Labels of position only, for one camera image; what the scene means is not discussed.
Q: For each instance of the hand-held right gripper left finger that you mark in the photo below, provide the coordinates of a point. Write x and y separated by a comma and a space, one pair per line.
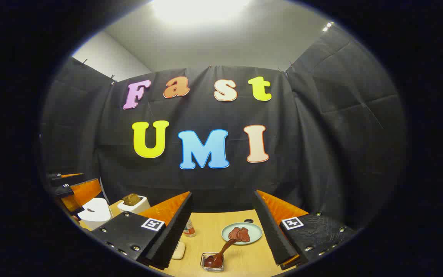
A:
175, 234

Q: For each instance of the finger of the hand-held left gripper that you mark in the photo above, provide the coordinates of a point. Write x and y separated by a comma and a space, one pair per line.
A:
87, 190
67, 178

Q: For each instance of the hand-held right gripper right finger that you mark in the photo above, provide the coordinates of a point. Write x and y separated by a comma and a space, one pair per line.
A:
273, 234

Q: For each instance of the white rice cooker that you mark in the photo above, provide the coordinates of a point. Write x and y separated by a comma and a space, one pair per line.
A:
94, 213

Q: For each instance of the brown wooden spoon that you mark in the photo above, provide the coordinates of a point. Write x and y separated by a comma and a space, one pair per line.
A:
214, 261

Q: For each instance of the clear plastic bottle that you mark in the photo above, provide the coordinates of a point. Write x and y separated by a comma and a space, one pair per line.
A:
189, 230

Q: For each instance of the light green plate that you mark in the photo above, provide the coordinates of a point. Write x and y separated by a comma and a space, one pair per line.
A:
254, 230

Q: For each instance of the red-brown meat piece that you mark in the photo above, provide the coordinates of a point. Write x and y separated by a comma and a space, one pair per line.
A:
244, 234
233, 233

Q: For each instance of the brown bread slice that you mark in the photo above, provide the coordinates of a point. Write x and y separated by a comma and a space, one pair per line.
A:
131, 199

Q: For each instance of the white toaster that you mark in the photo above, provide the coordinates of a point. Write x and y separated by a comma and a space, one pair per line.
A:
139, 207

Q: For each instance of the black backdrop cloth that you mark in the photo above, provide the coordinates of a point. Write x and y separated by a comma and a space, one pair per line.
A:
214, 184

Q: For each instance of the large ceiling light panel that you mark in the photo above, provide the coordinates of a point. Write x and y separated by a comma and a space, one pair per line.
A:
198, 9

